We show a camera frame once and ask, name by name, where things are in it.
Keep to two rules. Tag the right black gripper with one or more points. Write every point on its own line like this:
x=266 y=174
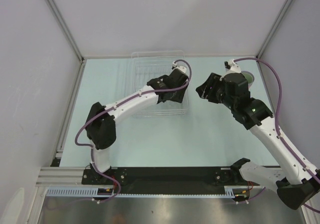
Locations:
x=213 y=81

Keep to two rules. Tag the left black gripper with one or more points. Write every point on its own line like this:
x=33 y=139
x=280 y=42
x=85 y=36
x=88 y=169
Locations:
x=179 y=97

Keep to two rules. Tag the green cup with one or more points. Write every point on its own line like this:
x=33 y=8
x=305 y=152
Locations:
x=249 y=77

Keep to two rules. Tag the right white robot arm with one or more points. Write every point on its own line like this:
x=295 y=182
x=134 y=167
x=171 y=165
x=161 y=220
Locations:
x=295 y=183

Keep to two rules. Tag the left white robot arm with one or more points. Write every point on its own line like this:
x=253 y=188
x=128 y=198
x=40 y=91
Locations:
x=103 y=119

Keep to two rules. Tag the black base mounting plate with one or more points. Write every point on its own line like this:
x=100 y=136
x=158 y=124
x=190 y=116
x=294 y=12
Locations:
x=177 y=177

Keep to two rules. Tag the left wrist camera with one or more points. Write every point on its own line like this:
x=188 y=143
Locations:
x=176 y=66

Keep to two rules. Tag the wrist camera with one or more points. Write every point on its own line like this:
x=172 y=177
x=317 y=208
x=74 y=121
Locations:
x=176 y=66
x=231 y=67

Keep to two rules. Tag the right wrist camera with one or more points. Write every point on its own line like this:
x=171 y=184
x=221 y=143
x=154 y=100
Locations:
x=231 y=67

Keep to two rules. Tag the clear wire dish rack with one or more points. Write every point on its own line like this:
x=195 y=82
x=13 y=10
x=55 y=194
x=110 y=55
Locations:
x=147 y=68

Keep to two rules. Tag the light blue cable duct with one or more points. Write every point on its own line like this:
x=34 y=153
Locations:
x=104 y=192

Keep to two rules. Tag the aluminium frame rail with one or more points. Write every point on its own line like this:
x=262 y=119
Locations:
x=60 y=176

